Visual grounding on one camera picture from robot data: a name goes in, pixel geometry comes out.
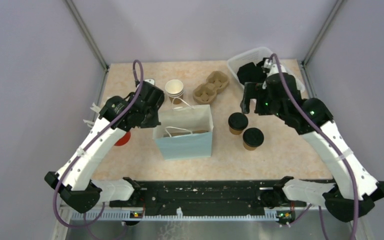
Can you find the black coffee cup lid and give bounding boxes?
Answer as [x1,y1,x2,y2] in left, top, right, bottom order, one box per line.
[228,112,250,131]

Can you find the brown paper coffee cup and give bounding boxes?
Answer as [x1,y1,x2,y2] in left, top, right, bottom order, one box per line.
[228,112,250,136]

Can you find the stack of paper cups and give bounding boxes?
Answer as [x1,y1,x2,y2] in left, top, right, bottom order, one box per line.
[164,79,184,105]

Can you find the light blue paper bag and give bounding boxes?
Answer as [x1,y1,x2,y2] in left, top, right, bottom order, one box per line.
[152,100,214,161]

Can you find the brown cardboard cup carrier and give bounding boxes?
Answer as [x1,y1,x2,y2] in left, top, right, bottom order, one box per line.
[164,130,208,137]

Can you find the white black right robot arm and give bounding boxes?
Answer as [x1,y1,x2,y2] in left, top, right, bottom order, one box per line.
[240,73,384,223]

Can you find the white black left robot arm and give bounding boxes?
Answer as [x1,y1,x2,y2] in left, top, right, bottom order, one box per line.
[44,79,165,214]

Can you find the black cloth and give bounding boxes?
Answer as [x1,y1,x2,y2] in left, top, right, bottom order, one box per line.
[236,57,269,85]

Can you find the white plastic basket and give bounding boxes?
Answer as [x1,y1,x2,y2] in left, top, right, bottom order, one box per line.
[226,46,306,94]

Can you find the red straw cup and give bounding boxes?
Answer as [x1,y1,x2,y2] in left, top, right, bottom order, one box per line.
[114,131,131,147]

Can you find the remaining stacked cardboard carriers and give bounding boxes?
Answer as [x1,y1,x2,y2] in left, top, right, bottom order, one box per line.
[192,70,230,105]

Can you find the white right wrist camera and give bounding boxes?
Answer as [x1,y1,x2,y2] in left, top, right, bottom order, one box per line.
[262,57,279,78]

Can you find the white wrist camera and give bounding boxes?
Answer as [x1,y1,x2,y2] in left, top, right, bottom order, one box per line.
[262,57,279,78]
[143,78,156,85]

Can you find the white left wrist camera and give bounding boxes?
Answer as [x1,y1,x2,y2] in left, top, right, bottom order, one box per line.
[143,78,156,85]

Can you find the black mounting base rail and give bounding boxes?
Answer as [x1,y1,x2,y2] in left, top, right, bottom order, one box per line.
[105,179,309,217]

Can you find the white cable duct strip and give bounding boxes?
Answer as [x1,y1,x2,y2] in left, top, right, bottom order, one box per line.
[71,208,279,222]

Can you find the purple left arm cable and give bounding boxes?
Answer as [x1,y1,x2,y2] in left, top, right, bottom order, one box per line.
[52,59,145,240]

